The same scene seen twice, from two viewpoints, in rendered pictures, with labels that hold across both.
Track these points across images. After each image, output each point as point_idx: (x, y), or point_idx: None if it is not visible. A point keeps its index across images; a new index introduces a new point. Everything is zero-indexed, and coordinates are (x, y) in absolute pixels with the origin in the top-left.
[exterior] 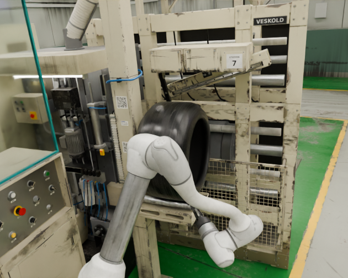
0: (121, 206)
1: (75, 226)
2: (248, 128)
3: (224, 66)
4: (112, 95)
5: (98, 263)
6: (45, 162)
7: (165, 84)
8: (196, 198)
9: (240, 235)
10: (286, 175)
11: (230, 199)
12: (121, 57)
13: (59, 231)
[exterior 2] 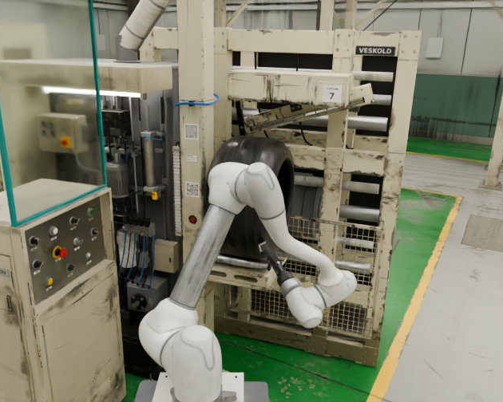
0: (200, 242)
1: (116, 286)
2: (339, 180)
3: (319, 99)
4: (180, 122)
5: (170, 306)
6: (93, 197)
7: (243, 116)
8: (287, 239)
9: (330, 290)
10: (382, 240)
11: (310, 269)
12: (197, 76)
13: (98, 288)
